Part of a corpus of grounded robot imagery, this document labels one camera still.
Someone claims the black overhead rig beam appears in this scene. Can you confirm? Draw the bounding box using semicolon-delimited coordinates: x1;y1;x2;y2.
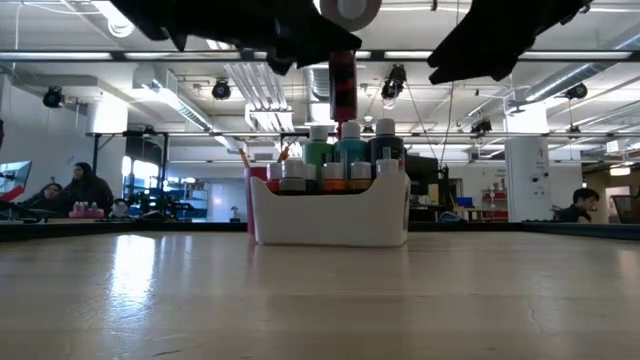
0;48;640;63

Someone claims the person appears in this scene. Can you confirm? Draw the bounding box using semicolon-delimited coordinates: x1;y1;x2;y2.
19;182;71;217
62;161;115;216
552;187;601;224

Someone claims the large teal paint bottle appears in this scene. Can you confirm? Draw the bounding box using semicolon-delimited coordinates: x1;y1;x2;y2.
333;120;369;167

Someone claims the large green paint bottle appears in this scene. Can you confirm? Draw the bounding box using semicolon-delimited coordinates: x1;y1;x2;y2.
302;124;335;169

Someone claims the small grey paint bottle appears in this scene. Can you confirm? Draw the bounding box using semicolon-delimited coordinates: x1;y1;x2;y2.
279;158;308;196

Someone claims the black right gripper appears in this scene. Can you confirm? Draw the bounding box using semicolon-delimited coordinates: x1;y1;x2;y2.
427;0;591;85

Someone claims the red plastic cup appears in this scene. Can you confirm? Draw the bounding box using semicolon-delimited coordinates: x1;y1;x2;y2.
243;166;269;236

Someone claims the large navy paint bottle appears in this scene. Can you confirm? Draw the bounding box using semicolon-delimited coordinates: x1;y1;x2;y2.
368;118;406;169

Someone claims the white plastic bin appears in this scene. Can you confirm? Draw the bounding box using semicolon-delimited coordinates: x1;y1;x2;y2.
249;171;412;249

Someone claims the black aluminium table frame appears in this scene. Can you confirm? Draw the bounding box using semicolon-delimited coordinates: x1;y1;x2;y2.
0;218;640;242

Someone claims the small pink paint bottle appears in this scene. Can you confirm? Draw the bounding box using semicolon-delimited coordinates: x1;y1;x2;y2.
375;158;401;177

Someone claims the small yellow paint bottle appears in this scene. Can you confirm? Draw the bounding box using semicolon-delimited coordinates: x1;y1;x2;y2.
349;160;374;192

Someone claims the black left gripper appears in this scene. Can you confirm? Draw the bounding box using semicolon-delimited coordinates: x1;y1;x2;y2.
167;0;362;77

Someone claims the small red paint bottle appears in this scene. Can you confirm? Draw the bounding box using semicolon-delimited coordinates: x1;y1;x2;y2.
266;162;284;194

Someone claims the small magenta paint bottle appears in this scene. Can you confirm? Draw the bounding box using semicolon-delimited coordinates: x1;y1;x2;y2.
329;49;358;124

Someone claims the small orange paint bottle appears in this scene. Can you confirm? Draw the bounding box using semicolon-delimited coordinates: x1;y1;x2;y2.
320;161;348;194

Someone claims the lit computer monitor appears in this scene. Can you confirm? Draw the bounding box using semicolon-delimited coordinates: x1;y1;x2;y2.
0;159;34;201

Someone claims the black ceiling spotlight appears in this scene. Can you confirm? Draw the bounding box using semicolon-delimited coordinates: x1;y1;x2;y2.
469;118;494;137
211;77;232;101
42;85;66;110
380;63;409;101
564;82;590;101

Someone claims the pink tray of bottles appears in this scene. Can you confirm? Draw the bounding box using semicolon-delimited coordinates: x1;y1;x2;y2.
68;200;105;219

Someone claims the black monitor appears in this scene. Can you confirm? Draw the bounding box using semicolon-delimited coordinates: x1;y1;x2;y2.
405;153;441;199

